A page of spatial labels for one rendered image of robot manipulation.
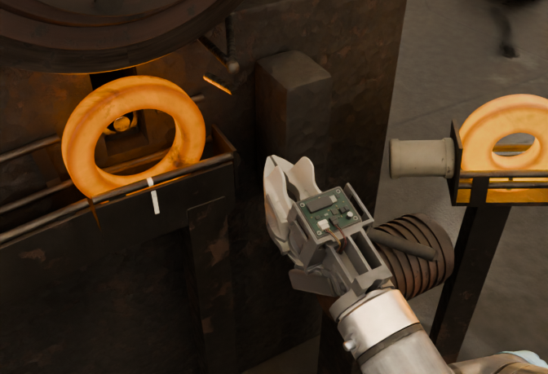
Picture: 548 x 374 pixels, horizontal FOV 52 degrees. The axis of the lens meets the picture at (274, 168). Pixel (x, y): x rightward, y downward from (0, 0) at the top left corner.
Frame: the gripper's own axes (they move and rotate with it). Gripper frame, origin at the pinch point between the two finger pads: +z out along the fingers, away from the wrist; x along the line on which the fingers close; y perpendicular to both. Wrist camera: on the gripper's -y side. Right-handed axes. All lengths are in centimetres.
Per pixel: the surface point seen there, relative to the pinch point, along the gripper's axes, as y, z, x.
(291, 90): 1.5, 9.6, -7.4
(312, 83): 1.6, 9.6, -10.7
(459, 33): -111, 99, -170
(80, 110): 2.7, 14.5, 19.0
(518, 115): 3.7, -6.6, -33.2
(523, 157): -4.2, -9.5, -37.2
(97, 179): -5.6, 9.9, 19.2
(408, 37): -113, 106, -145
